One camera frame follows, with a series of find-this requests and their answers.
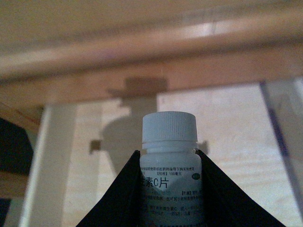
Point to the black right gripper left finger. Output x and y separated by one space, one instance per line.
120 205

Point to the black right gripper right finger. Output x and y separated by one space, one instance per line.
226 204

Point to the white medicine bottle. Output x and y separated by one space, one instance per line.
171 172

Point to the wooden drawer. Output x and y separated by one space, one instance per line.
81 149

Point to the wooden nightstand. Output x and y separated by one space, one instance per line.
69 51

